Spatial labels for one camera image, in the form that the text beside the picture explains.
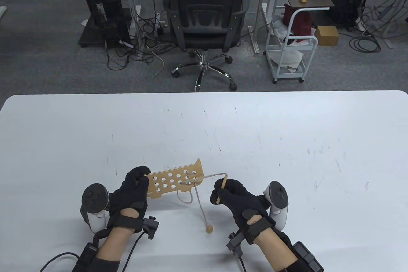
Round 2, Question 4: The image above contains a person's right forearm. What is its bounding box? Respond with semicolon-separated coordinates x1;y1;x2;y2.
255;226;298;272

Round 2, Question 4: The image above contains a dark red bag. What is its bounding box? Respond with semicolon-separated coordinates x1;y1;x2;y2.
283;4;313;42

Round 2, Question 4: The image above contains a brown cardboard box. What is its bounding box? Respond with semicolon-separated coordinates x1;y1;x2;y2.
315;26;339;45

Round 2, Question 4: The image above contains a black forearm strapped pack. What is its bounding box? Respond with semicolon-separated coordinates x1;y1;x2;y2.
73;243;99;272
291;242;324;272

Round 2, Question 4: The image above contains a black looped pack cable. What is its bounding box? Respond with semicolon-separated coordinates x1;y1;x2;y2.
40;252;80;272

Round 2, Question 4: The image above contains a person's left forearm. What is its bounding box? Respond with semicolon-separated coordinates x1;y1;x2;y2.
95;208;141;272

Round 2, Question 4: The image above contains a tangle of black cables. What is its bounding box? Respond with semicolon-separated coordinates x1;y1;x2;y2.
107;4;179;71

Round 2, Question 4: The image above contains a white rolling cart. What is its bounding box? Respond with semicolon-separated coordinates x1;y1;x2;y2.
264;3;318;84

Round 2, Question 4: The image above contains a black mesh office chair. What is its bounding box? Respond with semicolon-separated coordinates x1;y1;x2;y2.
162;0;250;92

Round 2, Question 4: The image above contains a black glove cable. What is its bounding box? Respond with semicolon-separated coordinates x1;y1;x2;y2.
92;229;110;247

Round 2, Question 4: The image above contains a white floor cable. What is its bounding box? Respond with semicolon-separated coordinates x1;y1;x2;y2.
151;46;164;75

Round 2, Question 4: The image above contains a black and white tracking controller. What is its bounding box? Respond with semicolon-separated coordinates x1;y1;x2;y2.
262;181;290;230
80;183;111;233

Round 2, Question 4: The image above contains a person's right hand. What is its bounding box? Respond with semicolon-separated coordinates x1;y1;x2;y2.
210;180;276;244

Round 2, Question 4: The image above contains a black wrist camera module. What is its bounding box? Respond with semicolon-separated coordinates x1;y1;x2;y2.
142;216;160;240
226;232;246;256

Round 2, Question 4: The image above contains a person's left hand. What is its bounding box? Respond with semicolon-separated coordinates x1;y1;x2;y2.
107;166;151;234

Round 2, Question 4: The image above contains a white crumpled paper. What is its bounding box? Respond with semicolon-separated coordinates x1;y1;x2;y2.
269;49;303;68

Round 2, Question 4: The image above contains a beige lacing rope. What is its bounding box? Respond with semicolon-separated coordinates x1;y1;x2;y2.
177;172;228;228

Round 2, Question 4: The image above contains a coiled black floor cable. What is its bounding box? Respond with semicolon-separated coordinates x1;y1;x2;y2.
349;34;381;53

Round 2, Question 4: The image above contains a wooden crocodile lacing toy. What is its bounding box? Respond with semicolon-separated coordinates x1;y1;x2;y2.
145;158;204;200

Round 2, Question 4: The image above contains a black computer tower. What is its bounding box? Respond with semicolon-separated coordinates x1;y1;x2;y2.
85;0;134;50

